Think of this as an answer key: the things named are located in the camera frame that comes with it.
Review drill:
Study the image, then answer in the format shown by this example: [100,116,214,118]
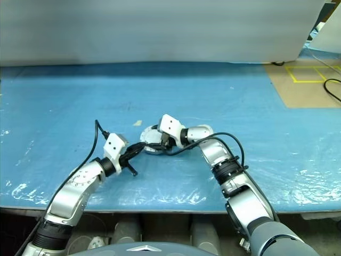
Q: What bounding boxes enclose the slanted white side board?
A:
[312,0,341,52]

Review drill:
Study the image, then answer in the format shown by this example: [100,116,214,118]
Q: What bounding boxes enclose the blue plastic table sheet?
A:
[0,60,341,214]

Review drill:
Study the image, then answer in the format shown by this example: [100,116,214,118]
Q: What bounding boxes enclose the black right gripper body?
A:
[159,132,177,150]

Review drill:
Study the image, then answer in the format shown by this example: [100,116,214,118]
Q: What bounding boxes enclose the dark grey rounded cylinder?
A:
[113,220,141,244]
[190,220,221,256]

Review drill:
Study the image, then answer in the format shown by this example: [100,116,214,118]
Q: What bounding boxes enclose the black floor cable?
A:
[323,78,341,103]

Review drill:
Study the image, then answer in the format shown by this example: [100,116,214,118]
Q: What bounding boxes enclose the brown cardboard sheet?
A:
[263,57,341,109]

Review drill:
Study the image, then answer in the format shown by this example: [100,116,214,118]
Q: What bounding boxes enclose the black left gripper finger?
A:
[128,142,147,156]
[124,161,139,177]

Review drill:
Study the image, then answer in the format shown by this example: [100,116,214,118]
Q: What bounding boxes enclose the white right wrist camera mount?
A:
[157,114,187,148]

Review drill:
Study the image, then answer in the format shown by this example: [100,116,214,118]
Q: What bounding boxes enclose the silver round motor lid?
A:
[140,124,164,150]

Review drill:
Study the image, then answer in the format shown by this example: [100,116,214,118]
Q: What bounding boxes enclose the white backdrop board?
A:
[0,0,327,68]

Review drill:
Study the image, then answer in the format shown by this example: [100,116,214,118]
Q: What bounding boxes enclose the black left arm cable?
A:
[14,119,110,256]

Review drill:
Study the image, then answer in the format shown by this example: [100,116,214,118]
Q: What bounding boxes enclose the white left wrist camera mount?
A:
[102,132,130,172]

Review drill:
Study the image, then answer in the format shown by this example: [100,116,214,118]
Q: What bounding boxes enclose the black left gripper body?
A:
[118,145,137,168]

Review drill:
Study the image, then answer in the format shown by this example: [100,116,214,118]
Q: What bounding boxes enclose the silver motor housing copper windings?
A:
[142,147,167,156]

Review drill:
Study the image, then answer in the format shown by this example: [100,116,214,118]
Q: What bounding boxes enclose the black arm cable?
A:
[162,132,249,172]
[14,119,110,256]

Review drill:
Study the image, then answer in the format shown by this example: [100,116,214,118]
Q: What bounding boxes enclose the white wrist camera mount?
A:
[102,132,130,172]
[157,114,187,148]

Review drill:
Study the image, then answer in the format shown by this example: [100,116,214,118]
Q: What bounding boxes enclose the grey robot torso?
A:
[86,241,214,256]

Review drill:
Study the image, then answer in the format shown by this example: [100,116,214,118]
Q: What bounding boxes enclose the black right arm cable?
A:
[162,132,249,172]

